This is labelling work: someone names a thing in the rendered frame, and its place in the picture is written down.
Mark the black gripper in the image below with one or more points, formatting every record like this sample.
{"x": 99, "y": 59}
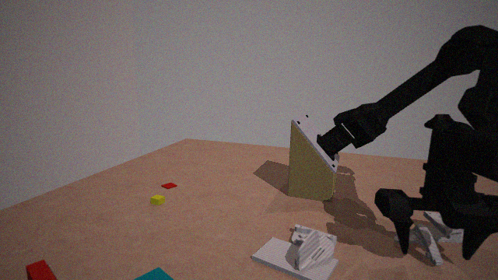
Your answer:
{"x": 396, "y": 205}

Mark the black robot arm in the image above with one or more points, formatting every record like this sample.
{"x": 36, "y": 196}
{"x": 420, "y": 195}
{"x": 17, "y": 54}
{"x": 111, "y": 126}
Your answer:
{"x": 452, "y": 143}

